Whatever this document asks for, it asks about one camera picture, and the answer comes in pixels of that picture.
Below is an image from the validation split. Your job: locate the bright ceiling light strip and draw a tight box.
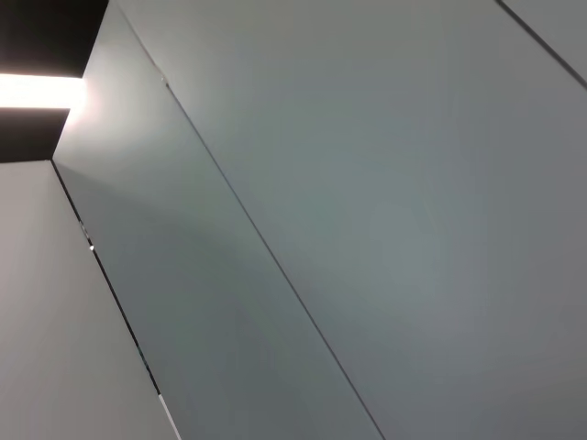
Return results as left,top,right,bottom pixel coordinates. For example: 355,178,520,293
0,71,89,111

